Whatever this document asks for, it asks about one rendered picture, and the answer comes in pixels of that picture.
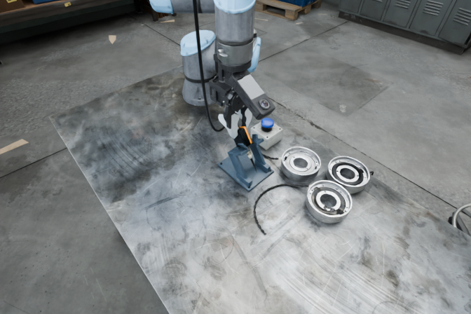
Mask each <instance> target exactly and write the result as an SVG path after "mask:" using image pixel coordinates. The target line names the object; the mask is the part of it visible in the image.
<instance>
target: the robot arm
mask: <svg viewBox="0 0 471 314"><path fill-rule="evenodd" d="M149 1H150V4H151V6H152V8H153V9H154V10H155V11H156V12H159V13H171V14H173V13H193V0H149ZM255 2H256V0H197V8H198V13H215V23H216V37H215V34H214V32H212V31H209V30H199V32H200V47H201V55H202V62H203V75H204V81H205V92H206V97H207V105H211V104H214V103H216V104H218V105H219V106H221V107H222V106H225V108H224V110H223V114H219V116H218V118H219V121H220V122H221V123H222V124H223V125H224V127H225V128H226V129H227V130H228V133H229V135H230V136H231V137H232V138H234V139H235V138H236V137H237V136H238V121H239V117H240V118H241V119H242V120H241V121H242V126H245V127H247V128H248V126H249V124H250V121H251V119H252V116H254V117H255V118H256V119H257V120H261V119H263V118H265V117H267V116H268V115H270V114H271V113H272V112H273V111H274V109H275V105H274V104H273V103H272V101H271V100H270V99H269V98H268V96H267V95H266V93H265V92H264V91H263V90H262V89H261V87H260V86H259V84H258V83H257V82H256V81H255V79H254V78H253V77H252V75H251V74H250V72H254V71H255V69H256V68H257V63H258V59H259V52H260V45H261V39H260V38H259V37H257V31H256V30H255V29H254V12H255ZM181 55H182V61H183V66H184V75H185V80H184V87H183V89H182V94H183V98H184V100H185V101H186V102H187V103H189V104H192V105H194V106H205V102H204V97H203V89H202V83H201V77H200V67H199V60H198V48H197V41H196V32H191V33H190V34H187V35H186V36H185V37H184V38H183V39H182V40H181ZM217 72H218V74H219V75H217ZM242 126H241V127H242Z"/></svg>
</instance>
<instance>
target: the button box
mask: <svg viewBox="0 0 471 314"><path fill-rule="evenodd" d="M282 131H283V129H282V128H280V127H279V126H277V125H276V124H274V126H273V127H272V128H269V129H266V128H264V127H263V126H261V122H260V123H258V124H256V125H255V126H253V127H252V128H251V133H250V137H251V138H252V134H258V138H263V139H264V141H263V142H262V143H261V144H259V146H261V147H262V148H264V149H265V150H267V149H269V148H270V147H272V146H273V145H274V144H276V143H278V142H279V141H280V140H281V139H282Z"/></svg>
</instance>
